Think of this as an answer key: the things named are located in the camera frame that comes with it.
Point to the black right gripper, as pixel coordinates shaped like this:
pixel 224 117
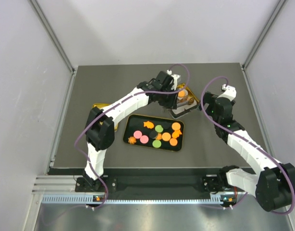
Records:
pixel 209 98

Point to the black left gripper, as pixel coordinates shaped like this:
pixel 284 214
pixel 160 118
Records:
pixel 171 103

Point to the orange swirl cookie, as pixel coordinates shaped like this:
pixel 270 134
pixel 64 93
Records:
pixel 190 100

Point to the dark square cookie tin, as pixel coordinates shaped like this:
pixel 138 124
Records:
pixel 191 94

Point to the round dotted orange cookie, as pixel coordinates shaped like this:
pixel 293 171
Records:
pixel 182 94

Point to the black sandwich cookie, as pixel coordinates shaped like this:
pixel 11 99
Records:
pixel 153 134

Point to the metal serving tongs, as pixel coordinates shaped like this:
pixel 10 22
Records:
pixel 182 107

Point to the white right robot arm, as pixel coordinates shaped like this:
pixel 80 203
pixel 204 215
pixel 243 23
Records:
pixel 273 183

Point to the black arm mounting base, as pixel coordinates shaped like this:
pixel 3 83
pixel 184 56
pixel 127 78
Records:
pixel 148 185

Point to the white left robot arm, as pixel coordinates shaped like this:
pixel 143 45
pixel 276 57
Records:
pixel 101 123

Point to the black round cookie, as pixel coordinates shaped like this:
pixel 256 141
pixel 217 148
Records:
pixel 166 125

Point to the green round cookie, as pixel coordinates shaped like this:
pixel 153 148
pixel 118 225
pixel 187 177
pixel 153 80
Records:
pixel 156 144
pixel 159 128

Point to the black rectangular cookie tray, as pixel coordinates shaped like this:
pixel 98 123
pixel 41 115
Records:
pixel 136 122

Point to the pink round cookie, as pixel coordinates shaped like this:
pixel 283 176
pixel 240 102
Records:
pixel 144 139
pixel 137 134

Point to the orange star flower cookie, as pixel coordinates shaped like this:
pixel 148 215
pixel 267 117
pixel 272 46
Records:
pixel 132 140

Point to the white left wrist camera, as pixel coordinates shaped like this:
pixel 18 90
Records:
pixel 175 79

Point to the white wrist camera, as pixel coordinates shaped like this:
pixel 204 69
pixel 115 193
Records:
pixel 175 79
pixel 229 90

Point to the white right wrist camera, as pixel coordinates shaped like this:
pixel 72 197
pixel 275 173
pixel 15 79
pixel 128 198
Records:
pixel 229 90

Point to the right aluminium frame post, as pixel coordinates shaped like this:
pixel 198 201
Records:
pixel 280 4

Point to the aluminium frame post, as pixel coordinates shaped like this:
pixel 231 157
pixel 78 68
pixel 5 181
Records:
pixel 280 4
pixel 52 35

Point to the grey slotted cable duct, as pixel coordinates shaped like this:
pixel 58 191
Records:
pixel 214 199

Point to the left aluminium frame post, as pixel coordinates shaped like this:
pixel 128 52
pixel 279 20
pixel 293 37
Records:
pixel 52 35

